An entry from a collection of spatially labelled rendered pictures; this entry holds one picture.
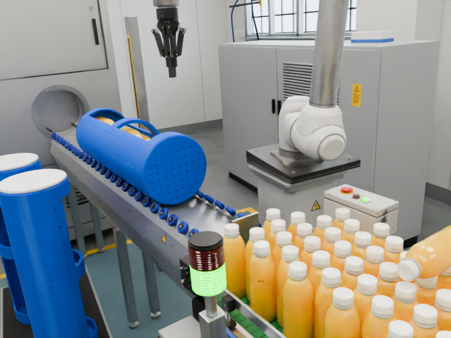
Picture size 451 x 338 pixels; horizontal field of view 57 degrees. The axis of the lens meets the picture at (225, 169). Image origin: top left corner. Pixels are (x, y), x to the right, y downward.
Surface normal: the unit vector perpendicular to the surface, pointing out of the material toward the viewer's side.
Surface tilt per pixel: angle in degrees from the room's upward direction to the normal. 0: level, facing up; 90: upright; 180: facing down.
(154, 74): 90
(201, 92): 90
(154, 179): 90
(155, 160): 90
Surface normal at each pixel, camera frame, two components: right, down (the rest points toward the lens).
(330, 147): 0.25, 0.47
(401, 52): 0.45, 0.26
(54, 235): 0.66, 0.21
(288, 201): -0.31, 0.32
